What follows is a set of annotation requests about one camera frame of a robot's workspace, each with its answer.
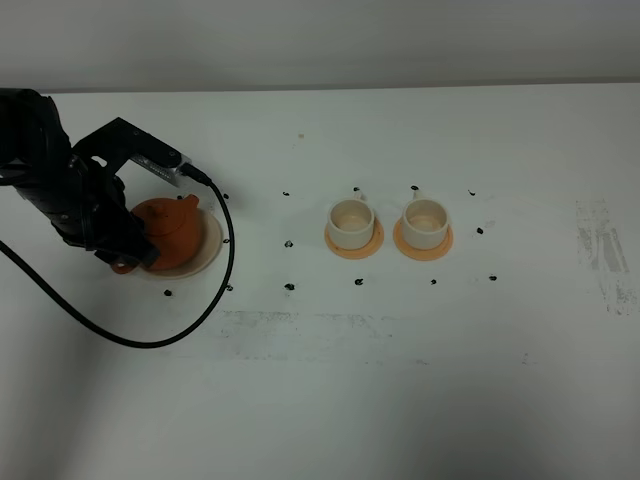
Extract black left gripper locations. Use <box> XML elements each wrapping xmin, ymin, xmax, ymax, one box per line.
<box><xmin>19</xmin><ymin>156</ymin><xmax>160</xmax><ymax>267</ymax></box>

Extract right white teacup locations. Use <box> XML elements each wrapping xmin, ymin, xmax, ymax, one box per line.
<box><xmin>401</xmin><ymin>190</ymin><xmax>450</xmax><ymax>250</ymax></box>

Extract white teacup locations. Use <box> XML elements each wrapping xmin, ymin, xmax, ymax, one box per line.
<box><xmin>326</xmin><ymin>190</ymin><xmax>376</xmax><ymax>250</ymax></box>
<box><xmin>401</xmin><ymin>190</ymin><xmax>450</xmax><ymax>250</ymax></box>

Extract right orange cup coaster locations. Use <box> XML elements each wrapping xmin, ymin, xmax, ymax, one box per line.
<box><xmin>393</xmin><ymin>219</ymin><xmax>454</xmax><ymax>261</ymax></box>

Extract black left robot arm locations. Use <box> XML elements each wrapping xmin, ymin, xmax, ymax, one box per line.
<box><xmin>1</xmin><ymin>89</ymin><xmax>169</xmax><ymax>266</ymax></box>

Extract brown clay teapot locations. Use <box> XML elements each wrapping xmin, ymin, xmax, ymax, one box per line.
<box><xmin>131</xmin><ymin>194</ymin><xmax>204</xmax><ymax>273</ymax></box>

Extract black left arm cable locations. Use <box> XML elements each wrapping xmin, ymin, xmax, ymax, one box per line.
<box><xmin>0</xmin><ymin>164</ymin><xmax>236</xmax><ymax>349</ymax></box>

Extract orange cup coaster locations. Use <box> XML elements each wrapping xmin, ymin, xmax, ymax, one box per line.
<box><xmin>324</xmin><ymin>219</ymin><xmax>384</xmax><ymax>260</ymax></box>
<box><xmin>393</xmin><ymin>219</ymin><xmax>454</xmax><ymax>261</ymax></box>

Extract left white teacup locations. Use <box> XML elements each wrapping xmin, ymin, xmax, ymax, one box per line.
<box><xmin>326</xmin><ymin>190</ymin><xmax>376</xmax><ymax>250</ymax></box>

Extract beige round teapot coaster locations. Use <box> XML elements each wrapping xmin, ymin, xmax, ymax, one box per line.
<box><xmin>142</xmin><ymin>207</ymin><xmax>222</xmax><ymax>279</ymax></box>

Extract left orange cup coaster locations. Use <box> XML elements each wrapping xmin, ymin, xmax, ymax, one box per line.
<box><xmin>324</xmin><ymin>219</ymin><xmax>384</xmax><ymax>260</ymax></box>

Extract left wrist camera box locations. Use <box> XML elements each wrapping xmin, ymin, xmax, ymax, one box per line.
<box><xmin>73</xmin><ymin>117</ymin><xmax>191</xmax><ymax>187</ymax></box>

